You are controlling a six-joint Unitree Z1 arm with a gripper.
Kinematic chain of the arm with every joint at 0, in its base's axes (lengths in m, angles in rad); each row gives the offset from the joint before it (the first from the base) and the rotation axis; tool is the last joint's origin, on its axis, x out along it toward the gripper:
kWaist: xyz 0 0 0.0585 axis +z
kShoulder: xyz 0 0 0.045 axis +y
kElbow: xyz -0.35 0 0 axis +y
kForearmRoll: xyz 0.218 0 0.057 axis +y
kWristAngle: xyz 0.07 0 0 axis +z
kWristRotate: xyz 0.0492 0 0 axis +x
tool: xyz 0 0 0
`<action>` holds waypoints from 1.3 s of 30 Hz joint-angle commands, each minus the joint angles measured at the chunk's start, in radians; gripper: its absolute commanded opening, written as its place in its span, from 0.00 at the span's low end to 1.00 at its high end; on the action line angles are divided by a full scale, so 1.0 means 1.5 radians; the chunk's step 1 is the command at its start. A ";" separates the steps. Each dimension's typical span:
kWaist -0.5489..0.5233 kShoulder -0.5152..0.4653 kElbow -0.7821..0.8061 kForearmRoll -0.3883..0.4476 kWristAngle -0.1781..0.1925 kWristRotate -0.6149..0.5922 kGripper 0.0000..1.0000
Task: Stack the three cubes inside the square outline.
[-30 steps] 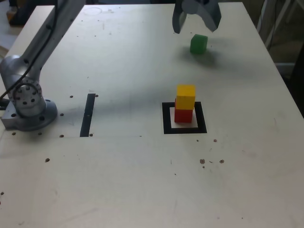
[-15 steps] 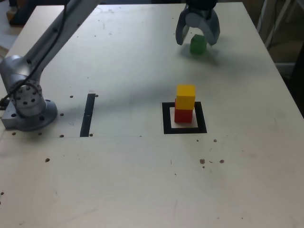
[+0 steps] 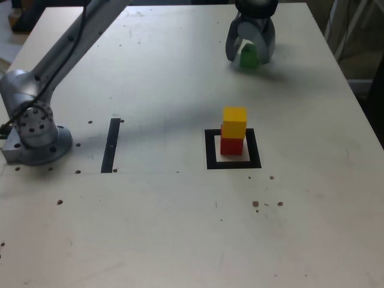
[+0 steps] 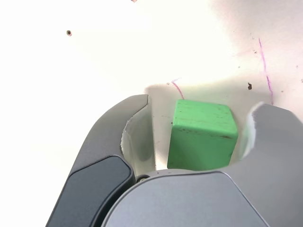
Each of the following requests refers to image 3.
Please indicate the white chair frame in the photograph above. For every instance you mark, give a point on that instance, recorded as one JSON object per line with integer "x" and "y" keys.
{"x": 346, "y": 36}

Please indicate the black tape square outline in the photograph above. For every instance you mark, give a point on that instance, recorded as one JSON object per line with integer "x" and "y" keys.
{"x": 210, "y": 156}

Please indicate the green cube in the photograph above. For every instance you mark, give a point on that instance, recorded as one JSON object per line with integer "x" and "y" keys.
{"x": 249, "y": 60}

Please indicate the black tape strip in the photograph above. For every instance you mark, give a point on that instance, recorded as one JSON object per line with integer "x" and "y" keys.
{"x": 110, "y": 144}

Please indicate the red cube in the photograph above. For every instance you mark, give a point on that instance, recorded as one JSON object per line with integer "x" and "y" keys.
{"x": 231, "y": 147}

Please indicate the yellow cube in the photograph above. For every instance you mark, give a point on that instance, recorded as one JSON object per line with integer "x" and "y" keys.
{"x": 234, "y": 126}

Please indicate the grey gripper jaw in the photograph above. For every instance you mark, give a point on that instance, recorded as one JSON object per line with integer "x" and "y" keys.
{"x": 232, "y": 39}
{"x": 250, "y": 30}

